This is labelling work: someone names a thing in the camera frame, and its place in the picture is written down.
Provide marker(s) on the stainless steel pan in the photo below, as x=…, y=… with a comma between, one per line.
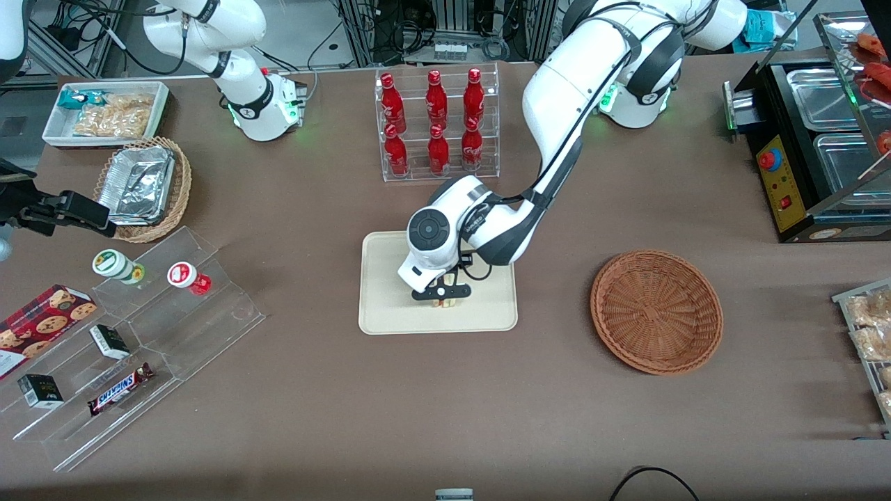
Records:
x=821, y=97
x=846, y=163

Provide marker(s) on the red cola bottle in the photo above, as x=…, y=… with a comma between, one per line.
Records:
x=397, y=154
x=438, y=153
x=474, y=97
x=392, y=104
x=472, y=147
x=436, y=101

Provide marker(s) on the white power strip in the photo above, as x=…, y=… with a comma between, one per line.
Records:
x=450, y=50

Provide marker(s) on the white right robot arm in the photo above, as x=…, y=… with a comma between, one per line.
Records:
x=243, y=90

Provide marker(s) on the black food warmer machine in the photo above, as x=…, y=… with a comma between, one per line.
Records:
x=779, y=188

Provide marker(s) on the wrapped bread bun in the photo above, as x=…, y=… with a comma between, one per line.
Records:
x=885, y=402
x=870, y=309
x=871, y=344
x=885, y=376

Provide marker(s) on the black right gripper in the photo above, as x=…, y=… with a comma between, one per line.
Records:
x=15, y=207

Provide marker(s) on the teal snack packet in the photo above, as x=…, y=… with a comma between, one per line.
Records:
x=72, y=99

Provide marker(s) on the red-lidded small jar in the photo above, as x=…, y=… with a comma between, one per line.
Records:
x=184, y=275

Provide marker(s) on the white rectangular snack bin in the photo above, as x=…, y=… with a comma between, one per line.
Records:
x=56, y=136

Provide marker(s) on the silver foil container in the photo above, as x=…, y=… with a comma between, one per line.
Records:
x=136, y=184

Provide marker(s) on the red tartan cookie box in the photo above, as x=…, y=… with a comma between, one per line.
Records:
x=42, y=323

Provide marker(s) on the green sunflower-label jar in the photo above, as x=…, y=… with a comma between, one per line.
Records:
x=115, y=266

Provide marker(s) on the brown round wicker basket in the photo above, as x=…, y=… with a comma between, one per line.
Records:
x=654, y=313

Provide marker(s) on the Snickers chocolate bar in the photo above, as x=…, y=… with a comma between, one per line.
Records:
x=120, y=390

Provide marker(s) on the cream rectangular plastic tray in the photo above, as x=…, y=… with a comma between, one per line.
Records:
x=390, y=313

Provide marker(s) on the teal plastic bag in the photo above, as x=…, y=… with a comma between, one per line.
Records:
x=766, y=31

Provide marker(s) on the clear acrylic stepped display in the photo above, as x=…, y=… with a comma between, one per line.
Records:
x=188, y=334

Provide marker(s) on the light woven wicker basket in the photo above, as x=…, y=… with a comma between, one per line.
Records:
x=182, y=181

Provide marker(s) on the clear acrylic bottle rack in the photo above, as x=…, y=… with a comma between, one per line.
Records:
x=451, y=175

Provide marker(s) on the black box with face print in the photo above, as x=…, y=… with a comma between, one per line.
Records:
x=40, y=391

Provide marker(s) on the grey device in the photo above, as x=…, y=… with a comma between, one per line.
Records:
x=454, y=495

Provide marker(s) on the small black box white label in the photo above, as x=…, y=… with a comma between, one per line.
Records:
x=110, y=342

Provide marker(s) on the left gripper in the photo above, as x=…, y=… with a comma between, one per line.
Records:
x=466, y=260

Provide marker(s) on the red sausage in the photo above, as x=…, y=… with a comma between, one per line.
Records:
x=871, y=44
x=884, y=143
x=878, y=73

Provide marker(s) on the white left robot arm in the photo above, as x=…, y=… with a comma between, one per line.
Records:
x=557, y=104

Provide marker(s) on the tray of fried snacks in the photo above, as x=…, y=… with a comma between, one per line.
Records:
x=841, y=300

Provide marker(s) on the clear bag of crackers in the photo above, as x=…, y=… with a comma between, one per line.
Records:
x=115, y=120

